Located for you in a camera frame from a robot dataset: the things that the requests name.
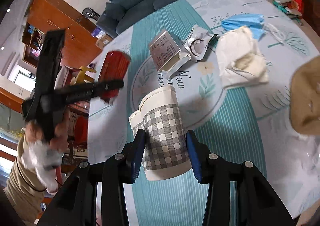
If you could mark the teal patterned tablecloth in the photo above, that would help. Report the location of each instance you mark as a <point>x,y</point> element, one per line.
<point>238,124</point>

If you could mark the white paper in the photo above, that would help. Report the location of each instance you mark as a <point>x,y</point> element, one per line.
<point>239,59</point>

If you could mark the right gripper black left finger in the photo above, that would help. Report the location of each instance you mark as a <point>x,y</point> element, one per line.
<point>93,194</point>

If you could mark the torn white wrapper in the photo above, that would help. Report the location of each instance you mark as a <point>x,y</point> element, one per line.
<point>196,43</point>

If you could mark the brown crumpled paper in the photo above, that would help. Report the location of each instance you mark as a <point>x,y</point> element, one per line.
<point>304,98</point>

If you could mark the left hand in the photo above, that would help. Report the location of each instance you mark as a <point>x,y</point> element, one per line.
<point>34,133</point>

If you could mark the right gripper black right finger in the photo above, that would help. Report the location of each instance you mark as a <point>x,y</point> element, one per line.
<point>256,201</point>

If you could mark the grey checked paper cup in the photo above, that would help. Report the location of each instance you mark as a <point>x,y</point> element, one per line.
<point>165,154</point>

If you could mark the silver cardboard box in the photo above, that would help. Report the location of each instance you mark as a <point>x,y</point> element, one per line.
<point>168,52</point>

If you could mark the blue face mask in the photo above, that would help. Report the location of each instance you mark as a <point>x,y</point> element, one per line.
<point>255,22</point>

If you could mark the wooden cabinet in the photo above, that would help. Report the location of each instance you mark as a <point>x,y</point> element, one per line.
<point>47,15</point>

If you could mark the red snack package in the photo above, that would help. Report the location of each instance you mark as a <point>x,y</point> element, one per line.
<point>115,67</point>

